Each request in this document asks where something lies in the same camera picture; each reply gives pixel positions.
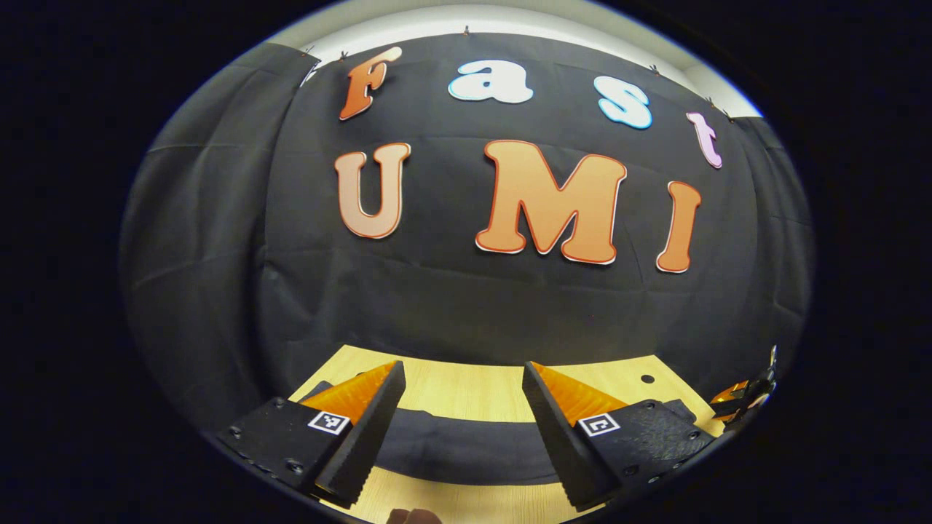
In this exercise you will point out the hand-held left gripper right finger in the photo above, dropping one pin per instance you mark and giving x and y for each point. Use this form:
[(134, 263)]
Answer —
[(553, 437)]

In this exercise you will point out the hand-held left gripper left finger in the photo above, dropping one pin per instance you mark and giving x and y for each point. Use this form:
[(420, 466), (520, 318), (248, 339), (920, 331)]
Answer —
[(371, 429)]

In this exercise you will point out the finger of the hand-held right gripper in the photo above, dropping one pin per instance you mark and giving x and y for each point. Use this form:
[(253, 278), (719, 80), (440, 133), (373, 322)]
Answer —
[(730, 393)]

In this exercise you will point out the dark grey jeans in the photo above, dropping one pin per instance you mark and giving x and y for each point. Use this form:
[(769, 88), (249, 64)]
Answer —
[(466, 444)]

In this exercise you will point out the black backdrop cloth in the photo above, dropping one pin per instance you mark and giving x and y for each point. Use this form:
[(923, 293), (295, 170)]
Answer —
[(437, 306)]

